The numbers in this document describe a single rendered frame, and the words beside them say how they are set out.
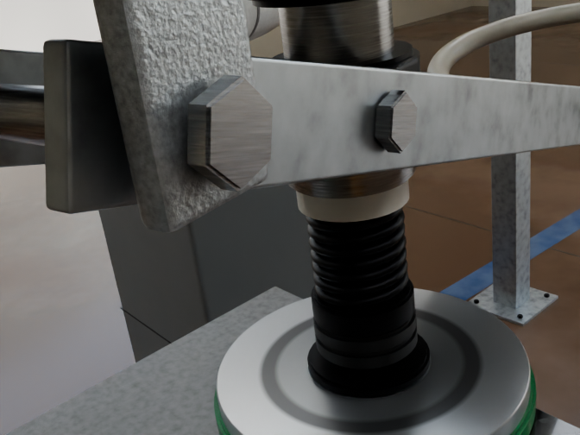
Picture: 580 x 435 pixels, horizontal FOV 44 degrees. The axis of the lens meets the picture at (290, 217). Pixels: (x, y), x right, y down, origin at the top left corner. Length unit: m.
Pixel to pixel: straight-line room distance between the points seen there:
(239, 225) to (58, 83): 1.11
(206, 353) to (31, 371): 1.81
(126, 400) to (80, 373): 1.73
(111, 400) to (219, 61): 0.39
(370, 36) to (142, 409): 0.31
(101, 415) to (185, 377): 0.07
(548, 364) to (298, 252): 0.90
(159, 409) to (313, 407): 0.13
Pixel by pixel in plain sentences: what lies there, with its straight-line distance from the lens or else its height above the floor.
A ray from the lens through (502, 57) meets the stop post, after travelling 2.04.
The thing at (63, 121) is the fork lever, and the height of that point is 1.14.
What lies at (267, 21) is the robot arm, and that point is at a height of 0.98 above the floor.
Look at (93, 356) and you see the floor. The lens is 2.36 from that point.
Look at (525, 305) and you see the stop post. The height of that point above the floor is 0.01.
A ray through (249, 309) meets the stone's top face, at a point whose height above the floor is 0.87.
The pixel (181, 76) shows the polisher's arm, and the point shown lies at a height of 1.15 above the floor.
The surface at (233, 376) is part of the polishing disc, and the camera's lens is 0.52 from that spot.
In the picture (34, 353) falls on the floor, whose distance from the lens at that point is 2.48.
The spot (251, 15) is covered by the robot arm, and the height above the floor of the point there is 1.01.
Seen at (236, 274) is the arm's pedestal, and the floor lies 0.58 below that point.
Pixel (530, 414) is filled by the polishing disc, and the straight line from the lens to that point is 0.49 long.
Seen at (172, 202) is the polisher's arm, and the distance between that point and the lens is 0.21.
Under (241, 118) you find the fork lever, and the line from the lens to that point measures 0.21.
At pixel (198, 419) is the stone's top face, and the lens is 0.53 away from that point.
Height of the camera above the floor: 1.19
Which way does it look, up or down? 23 degrees down
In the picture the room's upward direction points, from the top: 8 degrees counter-clockwise
